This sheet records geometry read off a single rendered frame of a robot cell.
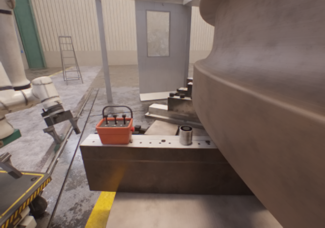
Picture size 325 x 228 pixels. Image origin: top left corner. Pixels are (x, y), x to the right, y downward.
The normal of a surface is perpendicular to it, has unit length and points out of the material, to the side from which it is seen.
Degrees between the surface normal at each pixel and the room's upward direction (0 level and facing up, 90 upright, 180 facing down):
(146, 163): 90
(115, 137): 97
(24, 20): 90
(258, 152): 90
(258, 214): 0
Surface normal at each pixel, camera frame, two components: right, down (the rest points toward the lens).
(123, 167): -0.04, 0.35
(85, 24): 0.29, 0.33
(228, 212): 0.00, -0.94
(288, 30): -0.99, 0.04
